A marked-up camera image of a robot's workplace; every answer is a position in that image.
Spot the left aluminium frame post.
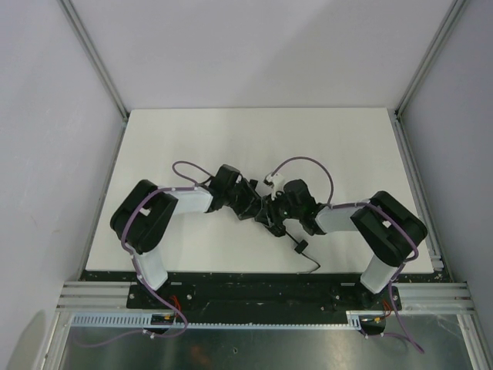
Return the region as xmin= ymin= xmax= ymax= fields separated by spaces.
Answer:
xmin=55 ymin=0 xmax=130 ymax=119

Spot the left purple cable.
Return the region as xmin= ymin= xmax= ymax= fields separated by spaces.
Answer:
xmin=121 ymin=160 xmax=189 ymax=336

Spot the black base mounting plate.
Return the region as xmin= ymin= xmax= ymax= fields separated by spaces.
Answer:
xmin=79 ymin=271 xmax=451 ymax=325

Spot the black folding umbrella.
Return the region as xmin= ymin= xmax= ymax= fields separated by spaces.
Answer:
xmin=246 ymin=179 xmax=321 ymax=274

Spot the aluminium frame post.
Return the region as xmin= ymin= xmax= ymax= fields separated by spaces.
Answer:
xmin=394 ymin=0 xmax=469 ymax=116
xmin=55 ymin=0 xmax=130 ymax=119

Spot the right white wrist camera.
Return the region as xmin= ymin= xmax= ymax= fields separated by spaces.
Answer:
xmin=263 ymin=172 xmax=285 ymax=200

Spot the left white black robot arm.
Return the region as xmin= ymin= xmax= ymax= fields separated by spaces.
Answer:
xmin=109 ymin=164 xmax=262 ymax=291

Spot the grey slotted cable duct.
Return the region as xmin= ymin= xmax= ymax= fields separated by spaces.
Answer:
xmin=69 ymin=312 xmax=365 ymax=328

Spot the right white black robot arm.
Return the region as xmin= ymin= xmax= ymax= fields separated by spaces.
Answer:
xmin=255 ymin=176 xmax=428 ymax=308

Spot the right aluminium frame post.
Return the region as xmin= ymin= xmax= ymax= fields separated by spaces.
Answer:
xmin=394 ymin=0 xmax=469 ymax=116

